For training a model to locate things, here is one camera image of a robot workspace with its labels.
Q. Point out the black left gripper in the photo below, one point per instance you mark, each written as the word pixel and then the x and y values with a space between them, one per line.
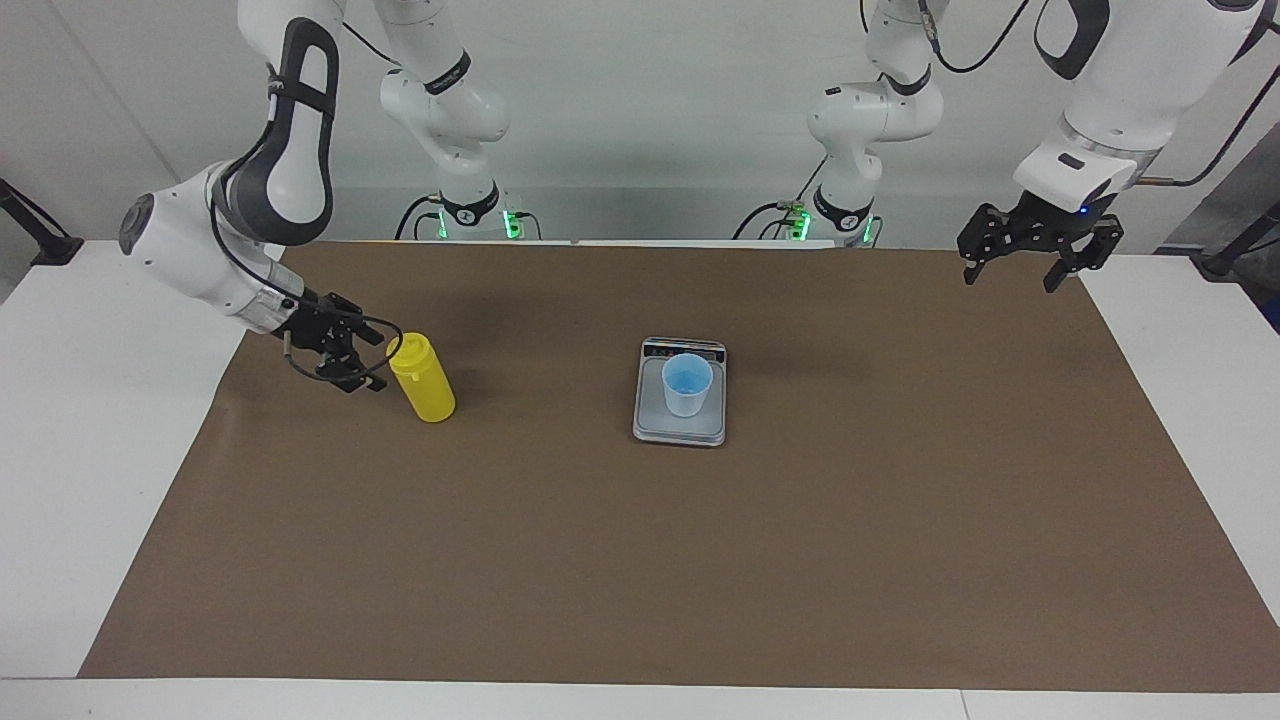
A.
pixel 1040 225

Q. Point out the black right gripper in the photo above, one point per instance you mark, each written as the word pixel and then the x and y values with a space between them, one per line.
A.
pixel 305 325

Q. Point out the yellow squeeze bottle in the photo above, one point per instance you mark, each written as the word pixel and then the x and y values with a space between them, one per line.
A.
pixel 425 385

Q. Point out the light blue plastic cup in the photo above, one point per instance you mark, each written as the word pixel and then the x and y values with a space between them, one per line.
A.
pixel 688 385

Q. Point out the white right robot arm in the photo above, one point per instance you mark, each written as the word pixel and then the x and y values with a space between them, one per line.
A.
pixel 290 170

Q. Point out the silver digital kitchen scale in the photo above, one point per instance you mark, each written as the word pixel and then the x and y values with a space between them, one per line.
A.
pixel 680 428

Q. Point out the brown table mat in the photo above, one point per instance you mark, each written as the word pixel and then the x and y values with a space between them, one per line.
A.
pixel 650 560

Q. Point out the black camera stand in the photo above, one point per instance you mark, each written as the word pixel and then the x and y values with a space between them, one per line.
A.
pixel 35 235
pixel 1240 250

